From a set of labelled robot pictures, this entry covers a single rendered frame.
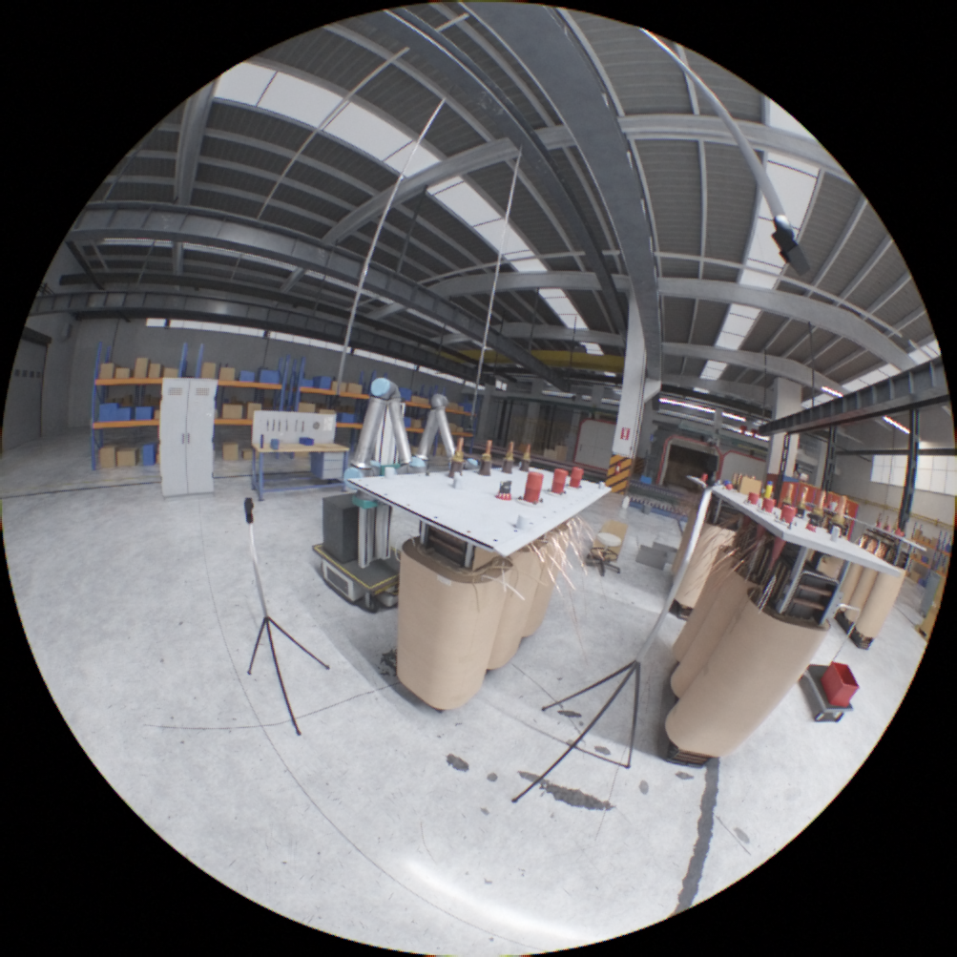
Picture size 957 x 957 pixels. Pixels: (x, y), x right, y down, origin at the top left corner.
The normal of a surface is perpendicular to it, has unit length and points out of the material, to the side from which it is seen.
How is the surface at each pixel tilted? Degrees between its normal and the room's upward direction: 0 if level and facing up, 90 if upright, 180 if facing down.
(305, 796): 0
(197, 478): 90
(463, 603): 90
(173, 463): 90
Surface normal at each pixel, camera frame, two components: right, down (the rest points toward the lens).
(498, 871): 0.16, -0.97
